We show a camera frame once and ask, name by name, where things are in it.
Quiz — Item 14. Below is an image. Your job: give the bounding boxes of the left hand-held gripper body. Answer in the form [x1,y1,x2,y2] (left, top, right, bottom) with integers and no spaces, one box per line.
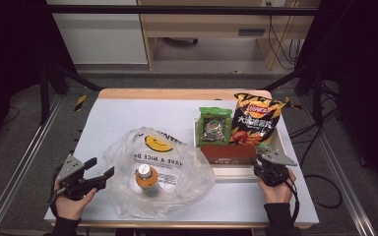
[47,154,96,205]

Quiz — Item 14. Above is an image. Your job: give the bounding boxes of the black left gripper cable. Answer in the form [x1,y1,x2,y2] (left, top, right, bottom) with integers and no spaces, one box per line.
[49,166,64,217]

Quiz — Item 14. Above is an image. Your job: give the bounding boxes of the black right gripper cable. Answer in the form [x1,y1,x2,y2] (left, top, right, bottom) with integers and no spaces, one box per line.
[284,179,301,224]

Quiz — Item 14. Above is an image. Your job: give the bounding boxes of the clear plastic bag yellow smiley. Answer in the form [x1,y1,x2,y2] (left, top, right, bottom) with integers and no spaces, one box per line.
[102,126,217,220]

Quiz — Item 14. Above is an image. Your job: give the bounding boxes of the green snack packet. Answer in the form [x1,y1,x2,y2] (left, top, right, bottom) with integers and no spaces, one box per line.
[198,106,233,148]

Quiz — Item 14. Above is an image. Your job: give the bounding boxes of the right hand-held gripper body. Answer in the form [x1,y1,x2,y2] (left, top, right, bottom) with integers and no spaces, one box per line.
[254,150,298,188]

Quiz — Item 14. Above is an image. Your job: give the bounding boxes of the metal floor rail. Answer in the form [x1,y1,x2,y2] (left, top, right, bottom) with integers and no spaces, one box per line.
[0,94,63,236]
[299,96,377,236]

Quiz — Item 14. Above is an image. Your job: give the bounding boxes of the orange black chip bag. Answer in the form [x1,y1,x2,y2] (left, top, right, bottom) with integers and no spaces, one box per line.
[229,92,291,147]

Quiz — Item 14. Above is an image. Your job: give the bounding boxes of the white table cover sheet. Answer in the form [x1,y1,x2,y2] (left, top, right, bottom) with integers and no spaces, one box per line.
[43,97,320,225]

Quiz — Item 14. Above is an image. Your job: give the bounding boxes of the white cabinet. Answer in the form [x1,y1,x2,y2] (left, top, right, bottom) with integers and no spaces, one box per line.
[47,0,149,66]

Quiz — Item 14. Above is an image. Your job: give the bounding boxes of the black metal stand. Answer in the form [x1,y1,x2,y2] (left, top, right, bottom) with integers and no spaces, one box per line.
[38,62,102,126]
[262,65,324,127]

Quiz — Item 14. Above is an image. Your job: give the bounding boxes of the light wooden desk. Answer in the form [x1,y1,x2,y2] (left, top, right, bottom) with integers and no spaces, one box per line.
[137,0,321,71]

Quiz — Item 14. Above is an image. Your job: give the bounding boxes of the person's right hand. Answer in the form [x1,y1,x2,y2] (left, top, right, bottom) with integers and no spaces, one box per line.
[257,170,297,205]

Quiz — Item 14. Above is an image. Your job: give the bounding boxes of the yellow black floor tape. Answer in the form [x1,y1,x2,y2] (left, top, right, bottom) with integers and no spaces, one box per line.
[284,95,303,111]
[74,93,88,112]

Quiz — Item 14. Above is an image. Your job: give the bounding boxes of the hanging black cables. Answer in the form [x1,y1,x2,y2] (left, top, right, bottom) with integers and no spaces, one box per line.
[267,1,304,70]

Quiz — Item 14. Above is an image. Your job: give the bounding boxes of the black horizontal crossbar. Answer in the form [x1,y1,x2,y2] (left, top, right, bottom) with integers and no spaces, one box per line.
[47,4,321,17]

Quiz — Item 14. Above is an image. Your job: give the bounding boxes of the black floor cable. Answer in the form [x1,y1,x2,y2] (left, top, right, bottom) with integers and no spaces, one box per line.
[0,106,21,127]
[288,107,344,209]

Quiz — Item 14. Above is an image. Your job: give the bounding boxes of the orange bottle white cap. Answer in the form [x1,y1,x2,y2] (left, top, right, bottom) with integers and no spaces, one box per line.
[135,162,161,196]

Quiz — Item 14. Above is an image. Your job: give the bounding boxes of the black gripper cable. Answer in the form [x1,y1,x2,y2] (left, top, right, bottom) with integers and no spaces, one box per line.
[49,166,64,217]
[284,179,301,224]

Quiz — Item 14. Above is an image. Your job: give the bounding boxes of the person's left hand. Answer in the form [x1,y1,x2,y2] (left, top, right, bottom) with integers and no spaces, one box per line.
[53,179,98,221]

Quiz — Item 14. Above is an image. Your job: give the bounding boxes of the red brown box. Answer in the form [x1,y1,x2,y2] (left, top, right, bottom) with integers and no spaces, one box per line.
[200,143,259,166]

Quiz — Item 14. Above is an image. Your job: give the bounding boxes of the white plastic tray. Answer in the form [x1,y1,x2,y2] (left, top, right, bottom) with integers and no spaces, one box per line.
[193,116,290,181]

